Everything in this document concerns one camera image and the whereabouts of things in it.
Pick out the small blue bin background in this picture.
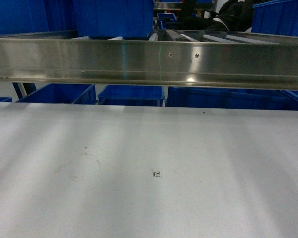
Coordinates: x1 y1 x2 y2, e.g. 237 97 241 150
157 13 177 30

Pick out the blue bin lower right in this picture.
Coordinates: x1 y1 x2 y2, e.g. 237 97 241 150
165 87 298 111

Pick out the person in black clothes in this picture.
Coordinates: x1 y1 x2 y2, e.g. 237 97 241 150
182 0 254 32

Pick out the blue bin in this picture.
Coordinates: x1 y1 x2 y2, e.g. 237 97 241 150
251 0 298 37
98 85 165 107
165 87 298 111
0 0 77 35
17 84 97 105

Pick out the stainless steel shelf rail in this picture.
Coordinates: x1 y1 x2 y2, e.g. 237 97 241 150
0 30 298 90

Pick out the blue bin upper left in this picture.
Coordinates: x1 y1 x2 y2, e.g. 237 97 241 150
0 0 77 35

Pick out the blue bin lower middle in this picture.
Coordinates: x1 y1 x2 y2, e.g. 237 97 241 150
98 85 165 107

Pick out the blue bin lower left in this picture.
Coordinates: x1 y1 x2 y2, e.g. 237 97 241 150
17 84 97 105

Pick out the blue bin upper right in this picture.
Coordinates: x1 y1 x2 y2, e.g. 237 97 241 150
251 0 298 37

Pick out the small QR code sticker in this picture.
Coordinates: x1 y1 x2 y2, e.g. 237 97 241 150
152 168 163 178

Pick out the large blue bin upper shelf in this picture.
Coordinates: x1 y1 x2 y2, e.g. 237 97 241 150
73 0 154 38

